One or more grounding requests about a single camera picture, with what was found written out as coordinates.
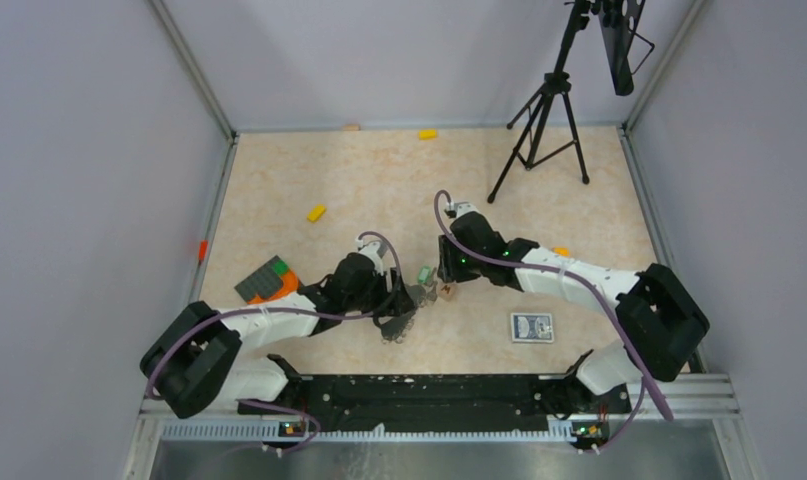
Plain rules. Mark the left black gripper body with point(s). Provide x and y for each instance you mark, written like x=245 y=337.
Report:
x=375 y=299

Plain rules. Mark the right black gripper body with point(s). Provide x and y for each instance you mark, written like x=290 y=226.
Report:
x=457 y=268

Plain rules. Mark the green key tag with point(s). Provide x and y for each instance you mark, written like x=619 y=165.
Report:
x=425 y=275

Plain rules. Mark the metal key holder plate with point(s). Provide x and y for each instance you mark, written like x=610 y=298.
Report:
x=395 y=321

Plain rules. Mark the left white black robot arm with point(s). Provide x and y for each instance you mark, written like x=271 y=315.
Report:
x=192 y=363

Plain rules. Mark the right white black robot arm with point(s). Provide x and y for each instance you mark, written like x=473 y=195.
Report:
x=658 y=322

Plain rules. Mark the wooden letter cube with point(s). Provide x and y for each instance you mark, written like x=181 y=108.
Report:
x=446 y=291

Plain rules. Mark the orange plate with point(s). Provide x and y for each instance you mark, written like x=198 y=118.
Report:
x=290 y=284

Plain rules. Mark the yellow block centre left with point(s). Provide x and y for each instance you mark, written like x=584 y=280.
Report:
x=316 y=213

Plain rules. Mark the blue playing card deck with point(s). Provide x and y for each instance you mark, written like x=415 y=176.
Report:
x=532 y=328

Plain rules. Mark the black tripod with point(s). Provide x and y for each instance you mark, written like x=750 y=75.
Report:
x=556 y=84

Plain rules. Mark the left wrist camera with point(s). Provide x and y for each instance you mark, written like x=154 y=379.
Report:
x=374 y=249

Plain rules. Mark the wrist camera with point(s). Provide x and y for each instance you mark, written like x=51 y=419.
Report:
x=454 y=210
x=374 y=249

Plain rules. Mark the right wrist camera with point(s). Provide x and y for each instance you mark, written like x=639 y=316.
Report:
x=454 y=210

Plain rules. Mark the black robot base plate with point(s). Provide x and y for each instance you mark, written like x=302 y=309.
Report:
x=454 y=403

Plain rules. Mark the orange red wall clip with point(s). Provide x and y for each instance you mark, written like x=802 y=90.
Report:
x=202 y=250

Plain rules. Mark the white slotted cable duct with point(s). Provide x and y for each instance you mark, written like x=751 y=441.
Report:
x=273 y=431

